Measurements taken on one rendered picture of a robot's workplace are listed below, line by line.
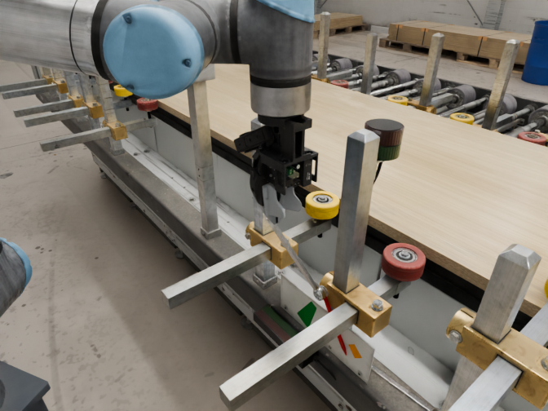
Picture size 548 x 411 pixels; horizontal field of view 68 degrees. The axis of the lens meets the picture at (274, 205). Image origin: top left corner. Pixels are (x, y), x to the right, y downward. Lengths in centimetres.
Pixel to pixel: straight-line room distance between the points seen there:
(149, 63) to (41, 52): 12
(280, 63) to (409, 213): 53
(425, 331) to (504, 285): 47
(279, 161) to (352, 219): 16
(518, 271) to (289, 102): 36
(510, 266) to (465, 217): 46
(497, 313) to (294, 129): 36
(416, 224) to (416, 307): 19
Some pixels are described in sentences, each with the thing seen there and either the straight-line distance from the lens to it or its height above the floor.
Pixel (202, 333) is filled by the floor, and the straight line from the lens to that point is 187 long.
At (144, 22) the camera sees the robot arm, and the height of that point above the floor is 134.
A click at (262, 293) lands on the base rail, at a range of 100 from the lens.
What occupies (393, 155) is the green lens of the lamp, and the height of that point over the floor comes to 113.
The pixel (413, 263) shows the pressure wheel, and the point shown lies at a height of 91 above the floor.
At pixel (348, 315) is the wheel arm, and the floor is 86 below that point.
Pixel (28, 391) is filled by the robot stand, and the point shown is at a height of 60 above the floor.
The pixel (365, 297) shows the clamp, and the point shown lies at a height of 87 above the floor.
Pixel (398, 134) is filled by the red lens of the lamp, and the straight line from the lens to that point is 65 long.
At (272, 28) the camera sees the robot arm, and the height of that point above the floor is 132.
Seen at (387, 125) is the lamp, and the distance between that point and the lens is 66.
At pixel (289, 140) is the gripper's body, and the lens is 60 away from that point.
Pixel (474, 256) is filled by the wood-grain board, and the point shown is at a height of 90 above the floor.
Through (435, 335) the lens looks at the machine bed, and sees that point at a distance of 101.
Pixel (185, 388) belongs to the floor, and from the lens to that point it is 172.
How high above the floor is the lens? 140
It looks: 32 degrees down
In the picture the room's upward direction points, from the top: straight up
